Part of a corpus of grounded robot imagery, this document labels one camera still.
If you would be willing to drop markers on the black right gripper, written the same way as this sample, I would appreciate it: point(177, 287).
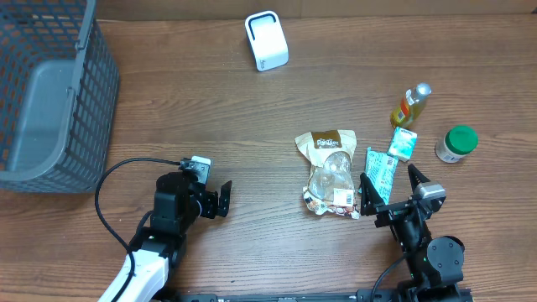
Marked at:
point(372, 200)

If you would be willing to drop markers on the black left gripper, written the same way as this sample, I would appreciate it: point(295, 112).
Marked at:
point(207, 204)

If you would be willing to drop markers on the teal tissue pack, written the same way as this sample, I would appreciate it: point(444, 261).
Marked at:
point(380, 169)

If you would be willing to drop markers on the small Kleenex tissue pack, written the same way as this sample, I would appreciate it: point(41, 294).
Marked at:
point(402, 144)

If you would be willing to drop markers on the brown snack packet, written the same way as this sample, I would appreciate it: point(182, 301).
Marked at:
point(330, 154)

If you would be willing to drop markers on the green lid jar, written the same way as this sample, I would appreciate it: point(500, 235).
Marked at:
point(458, 142)

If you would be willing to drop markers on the clear bottle with silver cap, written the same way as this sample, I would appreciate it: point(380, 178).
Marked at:
point(411, 106)

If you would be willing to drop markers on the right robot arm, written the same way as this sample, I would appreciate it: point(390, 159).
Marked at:
point(435, 264)

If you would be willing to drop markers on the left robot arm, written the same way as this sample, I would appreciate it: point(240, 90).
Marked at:
point(155, 251)

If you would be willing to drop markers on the white barcode scanner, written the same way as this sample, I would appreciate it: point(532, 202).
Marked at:
point(267, 42)

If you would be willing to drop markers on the grey plastic mesh basket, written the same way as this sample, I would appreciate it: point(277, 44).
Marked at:
point(59, 86)

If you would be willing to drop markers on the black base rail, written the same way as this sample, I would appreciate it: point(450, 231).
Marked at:
point(285, 298)

